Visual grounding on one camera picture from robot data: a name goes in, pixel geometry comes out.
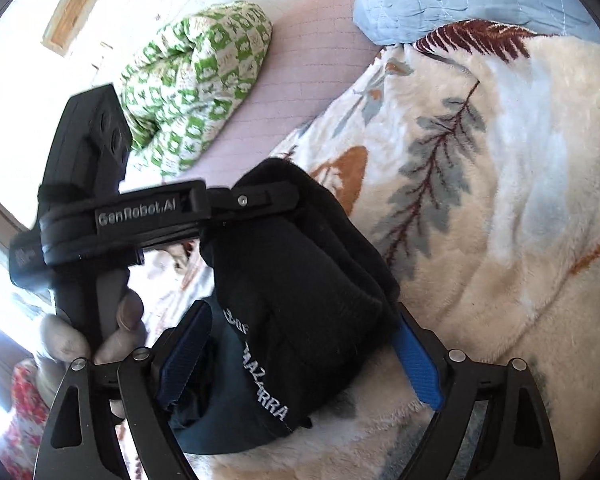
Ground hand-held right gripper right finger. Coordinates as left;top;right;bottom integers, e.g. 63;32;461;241
394;302;562;480

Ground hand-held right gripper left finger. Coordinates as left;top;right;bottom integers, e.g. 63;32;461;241
32;300;214;480

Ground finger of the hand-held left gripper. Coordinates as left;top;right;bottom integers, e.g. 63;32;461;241
200;184;302;241

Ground light blue quilted blanket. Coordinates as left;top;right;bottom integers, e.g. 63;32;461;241
355;0;600;51

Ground leaf print fleece blanket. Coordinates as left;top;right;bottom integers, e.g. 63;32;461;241
145;19;600;480

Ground green checkered quilt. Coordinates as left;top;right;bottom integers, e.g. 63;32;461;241
119;2;274;180

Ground person's left hand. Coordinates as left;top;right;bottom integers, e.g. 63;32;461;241
36;290;148;368

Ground black pants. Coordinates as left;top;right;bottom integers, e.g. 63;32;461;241
169;158;402;443

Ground beige wall switch panel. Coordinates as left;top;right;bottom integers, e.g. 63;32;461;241
42;0;106;56

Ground pink padded backrest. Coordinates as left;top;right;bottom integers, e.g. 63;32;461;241
180;0;386;183

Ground red floral cloth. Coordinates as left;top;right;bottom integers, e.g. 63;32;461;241
0;360;57;463

